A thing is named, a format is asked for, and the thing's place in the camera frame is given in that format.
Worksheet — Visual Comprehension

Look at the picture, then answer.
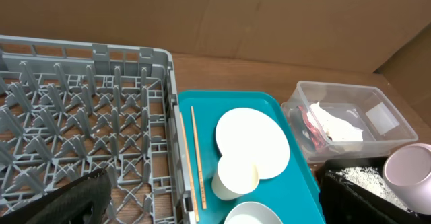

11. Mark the pink round bowl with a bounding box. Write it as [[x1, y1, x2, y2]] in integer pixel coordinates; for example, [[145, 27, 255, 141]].
[[383, 143, 430, 215]]

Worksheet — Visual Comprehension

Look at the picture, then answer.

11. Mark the rice pile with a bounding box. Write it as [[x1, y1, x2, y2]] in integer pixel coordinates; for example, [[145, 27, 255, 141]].
[[336, 167, 409, 212]]

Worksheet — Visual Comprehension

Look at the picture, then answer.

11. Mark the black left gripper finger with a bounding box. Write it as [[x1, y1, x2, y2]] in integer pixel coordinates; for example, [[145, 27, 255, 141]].
[[1, 168, 112, 224]]

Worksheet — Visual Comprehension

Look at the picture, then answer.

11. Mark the white napkin waste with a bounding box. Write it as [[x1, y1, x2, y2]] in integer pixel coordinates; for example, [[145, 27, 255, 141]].
[[307, 102, 363, 141]]

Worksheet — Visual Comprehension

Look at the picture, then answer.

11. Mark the right wooden chopstick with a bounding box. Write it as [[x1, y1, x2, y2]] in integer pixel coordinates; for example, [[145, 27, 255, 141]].
[[191, 106, 207, 210]]

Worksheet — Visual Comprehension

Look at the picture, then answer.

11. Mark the wooden chopstick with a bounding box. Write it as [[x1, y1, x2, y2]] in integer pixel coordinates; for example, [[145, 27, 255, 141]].
[[180, 112, 200, 223], [191, 106, 207, 210]]

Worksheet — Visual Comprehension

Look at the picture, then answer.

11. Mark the large white round plate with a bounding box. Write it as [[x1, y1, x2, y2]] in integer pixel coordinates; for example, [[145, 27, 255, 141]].
[[215, 108, 290, 180]]

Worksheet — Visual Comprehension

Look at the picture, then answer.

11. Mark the black rectangular waste tray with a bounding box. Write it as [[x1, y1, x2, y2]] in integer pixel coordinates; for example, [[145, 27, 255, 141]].
[[316, 157, 430, 224]]

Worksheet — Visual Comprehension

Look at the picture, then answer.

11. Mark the clear plastic waste bin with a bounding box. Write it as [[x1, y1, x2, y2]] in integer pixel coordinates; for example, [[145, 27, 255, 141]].
[[281, 80, 419, 164]]

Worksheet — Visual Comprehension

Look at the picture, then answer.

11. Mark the teal plastic serving tray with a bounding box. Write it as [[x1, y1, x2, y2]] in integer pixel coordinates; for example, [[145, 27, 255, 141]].
[[178, 90, 325, 223]]

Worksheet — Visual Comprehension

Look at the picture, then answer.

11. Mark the left wooden chopstick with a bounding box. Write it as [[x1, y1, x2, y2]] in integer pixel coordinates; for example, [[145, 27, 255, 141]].
[[180, 112, 200, 223]]

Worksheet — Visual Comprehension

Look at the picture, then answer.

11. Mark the grey plastic dish rack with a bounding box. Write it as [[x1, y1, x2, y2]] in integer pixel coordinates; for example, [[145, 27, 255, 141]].
[[1, 35, 199, 223]]

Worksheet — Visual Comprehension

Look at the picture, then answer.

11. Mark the red snack wrapper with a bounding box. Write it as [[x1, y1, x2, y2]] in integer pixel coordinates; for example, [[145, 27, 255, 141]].
[[298, 106, 326, 151]]

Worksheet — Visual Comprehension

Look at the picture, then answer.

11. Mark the white paper cup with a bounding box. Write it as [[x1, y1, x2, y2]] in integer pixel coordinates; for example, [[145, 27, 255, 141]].
[[211, 155, 260, 201]]

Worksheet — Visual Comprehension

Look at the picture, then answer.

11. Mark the grey-white round bowl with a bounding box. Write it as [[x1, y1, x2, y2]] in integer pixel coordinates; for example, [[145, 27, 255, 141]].
[[224, 202, 283, 224]]

